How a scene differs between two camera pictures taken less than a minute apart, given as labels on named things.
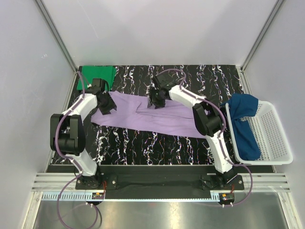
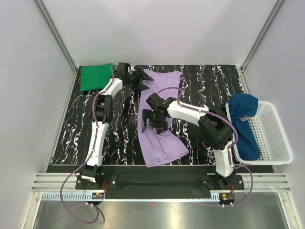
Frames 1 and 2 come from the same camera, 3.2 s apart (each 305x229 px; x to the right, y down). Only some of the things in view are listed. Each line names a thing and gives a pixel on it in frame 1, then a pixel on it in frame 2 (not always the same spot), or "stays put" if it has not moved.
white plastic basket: (269, 131) stays put
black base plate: (159, 182) stays put
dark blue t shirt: (244, 106) stays put
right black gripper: (152, 100) -> (147, 114)
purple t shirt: (134, 112) -> (155, 149)
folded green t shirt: (89, 72) stays put
